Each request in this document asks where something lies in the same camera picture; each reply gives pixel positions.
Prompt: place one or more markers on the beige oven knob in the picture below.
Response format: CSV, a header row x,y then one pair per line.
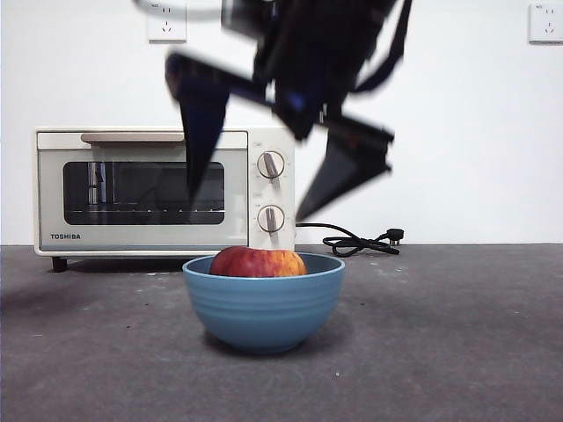
x,y
270,219
270,165

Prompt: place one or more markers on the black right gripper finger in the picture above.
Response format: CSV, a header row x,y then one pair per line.
x,y
200,123
347,169

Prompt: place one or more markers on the blue ribbed bowl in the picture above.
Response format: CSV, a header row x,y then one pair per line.
x,y
264,316

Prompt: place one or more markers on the white wall socket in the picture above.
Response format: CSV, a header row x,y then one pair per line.
x,y
547,24
167,31

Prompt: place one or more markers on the cream toaster oven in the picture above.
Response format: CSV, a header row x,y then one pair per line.
x,y
288,193

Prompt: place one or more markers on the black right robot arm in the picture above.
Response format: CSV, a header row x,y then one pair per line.
x,y
316,53

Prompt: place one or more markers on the red yellow apple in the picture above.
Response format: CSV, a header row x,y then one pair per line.
x,y
255,261

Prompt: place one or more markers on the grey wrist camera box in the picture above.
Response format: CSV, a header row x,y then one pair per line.
x,y
242,17

